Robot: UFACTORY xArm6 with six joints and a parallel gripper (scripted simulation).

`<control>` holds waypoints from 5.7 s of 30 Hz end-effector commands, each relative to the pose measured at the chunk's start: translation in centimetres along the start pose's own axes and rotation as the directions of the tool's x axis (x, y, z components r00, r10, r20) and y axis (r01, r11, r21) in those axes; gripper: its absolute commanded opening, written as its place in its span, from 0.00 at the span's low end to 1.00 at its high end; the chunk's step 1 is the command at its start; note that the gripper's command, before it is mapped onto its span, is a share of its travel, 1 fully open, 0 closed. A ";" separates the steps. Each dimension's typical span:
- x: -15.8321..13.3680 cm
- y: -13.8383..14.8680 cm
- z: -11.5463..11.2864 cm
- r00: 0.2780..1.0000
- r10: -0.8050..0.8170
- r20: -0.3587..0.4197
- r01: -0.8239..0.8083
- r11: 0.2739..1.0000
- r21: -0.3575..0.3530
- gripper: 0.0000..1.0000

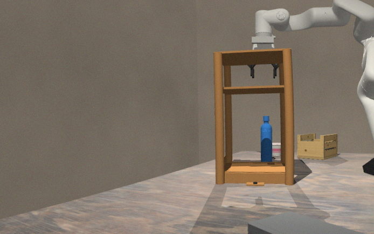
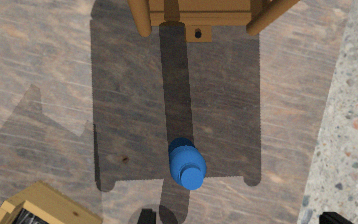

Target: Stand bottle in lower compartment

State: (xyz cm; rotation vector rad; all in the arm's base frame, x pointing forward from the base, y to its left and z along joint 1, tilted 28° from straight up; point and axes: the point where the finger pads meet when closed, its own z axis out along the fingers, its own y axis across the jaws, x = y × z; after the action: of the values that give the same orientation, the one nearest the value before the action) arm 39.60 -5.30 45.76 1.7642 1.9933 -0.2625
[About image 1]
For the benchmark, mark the blue cylinder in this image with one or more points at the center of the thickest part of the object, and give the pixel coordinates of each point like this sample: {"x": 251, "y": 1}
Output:
{"x": 266, "y": 141}

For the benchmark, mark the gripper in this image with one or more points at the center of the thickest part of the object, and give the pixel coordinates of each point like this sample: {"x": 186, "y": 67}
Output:
{"x": 260, "y": 47}

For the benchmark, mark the wooden shelving unit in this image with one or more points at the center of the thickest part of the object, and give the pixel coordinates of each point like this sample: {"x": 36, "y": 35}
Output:
{"x": 253, "y": 173}

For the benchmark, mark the wooden crate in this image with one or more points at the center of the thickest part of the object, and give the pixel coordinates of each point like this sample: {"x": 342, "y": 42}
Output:
{"x": 316, "y": 150}

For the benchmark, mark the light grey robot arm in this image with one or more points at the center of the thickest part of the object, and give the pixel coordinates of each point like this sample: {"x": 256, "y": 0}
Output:
{"x": 338, "y": 15}

